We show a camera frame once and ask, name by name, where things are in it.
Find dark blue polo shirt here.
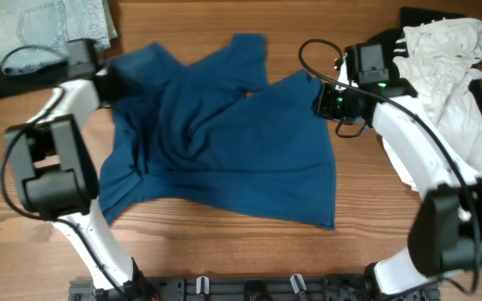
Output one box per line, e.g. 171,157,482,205
99,33,336,229

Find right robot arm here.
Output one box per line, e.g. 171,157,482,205
315,43,482,300

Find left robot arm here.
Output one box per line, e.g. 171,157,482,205
0,38,156,300

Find black garment under white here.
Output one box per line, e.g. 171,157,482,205
367,7,482,116

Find light blue denim jeans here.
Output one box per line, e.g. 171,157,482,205
0,0,118,75

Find white crumpled garment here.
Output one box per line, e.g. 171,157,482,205
392,18,482,176

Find right black cable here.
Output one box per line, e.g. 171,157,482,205
298,38,482,293

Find black cable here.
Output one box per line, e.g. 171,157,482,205
298,38,482,293
0,43,121,293

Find left black cable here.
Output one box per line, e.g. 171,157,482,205
0,43,121,293

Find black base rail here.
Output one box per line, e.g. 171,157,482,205
68,274,441,301

